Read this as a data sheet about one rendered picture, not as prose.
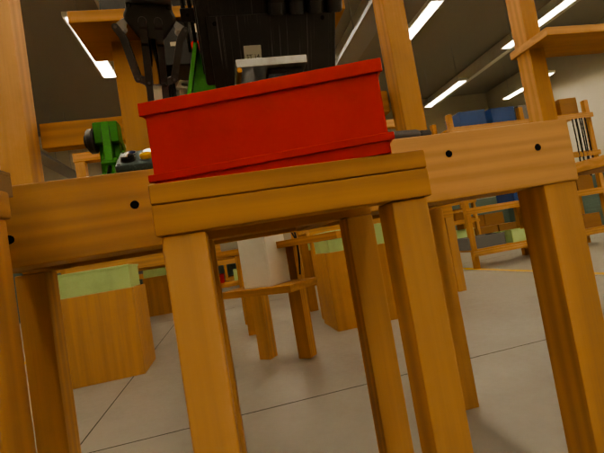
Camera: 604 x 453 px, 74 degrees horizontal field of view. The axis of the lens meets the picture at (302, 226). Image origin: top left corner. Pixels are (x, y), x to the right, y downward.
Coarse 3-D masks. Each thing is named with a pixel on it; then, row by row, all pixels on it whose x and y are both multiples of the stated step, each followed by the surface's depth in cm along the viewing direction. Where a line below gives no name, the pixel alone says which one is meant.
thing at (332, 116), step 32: (352, 64) 50; (192, 96) 51; (224, 96) 51; (256, 96) 51; (288, 96) 51; (320, 96) 50; (352, 96) 50; (160, 128) 51; (192, 128) 51; (224, 128) 51; (256, 128) 51; (288, 128) 50; (320, 128) 50; (352, 128) 50; (384, 128) 50; (160, 160) 51; (192, 160) 51; (224, 160) 51; (256, 160) 50; (288, 160) 50; (320, 160) 50
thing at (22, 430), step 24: (0, 240) 54; (0, 264) 53; (0, 288) 52; (0, 312) 52; (0, 336) 51; (0, 360) 50; (0, 384) 49; (24, 384) 54; (0, 408) 49; (24, 408) 54; (0, 432) 48; (24, 432) 53
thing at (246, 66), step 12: (240, 60) 87; (252, 60) 88; (264, 60) 88; (276, 60) 89; (288, 60) 89; (300, 60) 90; (240, 72) 87; (252, 72) 90; (264, 72) 91; (276, 72) 90; (288, 72) 91; (300, 72) 92
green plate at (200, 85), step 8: (192, 48) 103; (192, 56) 103; (200, 56) 105; (192, 64) 103; (200, 64) 104; (192, 72) 103; (200, 72) 104; (192, 80) 102; (200, 80) 104; (192, 88) 103; (200, 88) 104; (208, 88) 104
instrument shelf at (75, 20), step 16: (80, 16) 123; (96, 16) 124; (112, 16) 125; (176, 16) 129; (336, 16) 144; (80, 32) 128; (96, 32) 130; (112, 32) 131; (128, 32) 132; (96, 48) 138
